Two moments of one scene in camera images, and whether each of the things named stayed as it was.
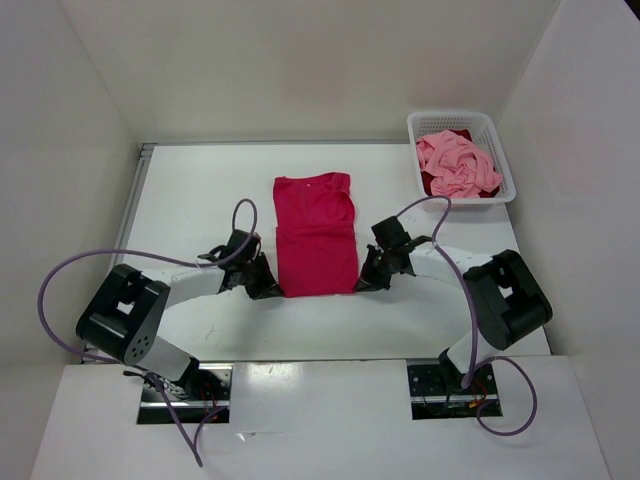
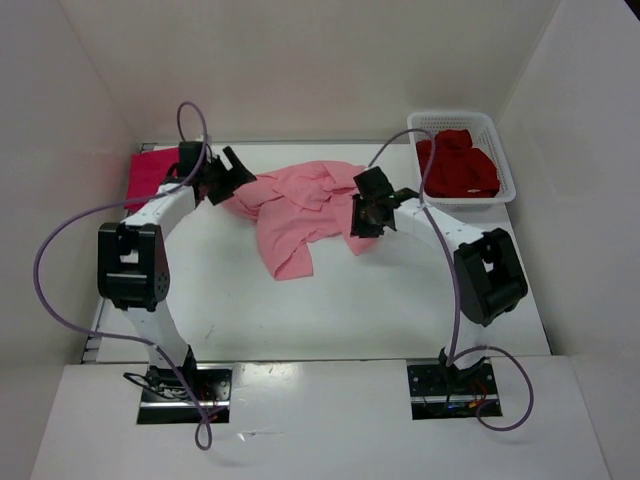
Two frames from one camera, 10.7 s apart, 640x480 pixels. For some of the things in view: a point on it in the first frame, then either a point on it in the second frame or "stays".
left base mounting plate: [202, 393] stays
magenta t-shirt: [316, 247] -> [148, 170]
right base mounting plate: [437, 395] stays
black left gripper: [267, 287] -> [233, 178]
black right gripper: [368, 279] -> [358, 227]
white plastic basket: [483, 130] stays
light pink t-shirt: [458, 168] -> [294, 206]
